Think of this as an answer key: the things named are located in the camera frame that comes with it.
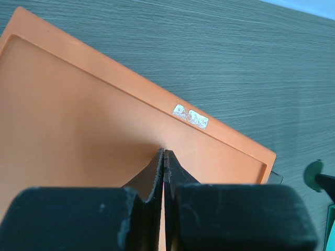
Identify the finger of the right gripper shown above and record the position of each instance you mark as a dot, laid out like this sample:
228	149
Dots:
327	183

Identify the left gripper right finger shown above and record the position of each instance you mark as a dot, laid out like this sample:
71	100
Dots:
230	216

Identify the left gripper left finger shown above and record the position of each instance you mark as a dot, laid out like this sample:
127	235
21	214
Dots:
88	218

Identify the green round puff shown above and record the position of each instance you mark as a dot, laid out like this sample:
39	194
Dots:
310	174

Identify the clear drawer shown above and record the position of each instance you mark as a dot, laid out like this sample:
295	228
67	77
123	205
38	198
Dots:
274	178

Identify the orange drawer organizer box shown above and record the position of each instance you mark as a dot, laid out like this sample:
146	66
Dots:
73	117

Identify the teal clipboard on table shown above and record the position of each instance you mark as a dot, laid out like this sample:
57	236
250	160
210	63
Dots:
329	244

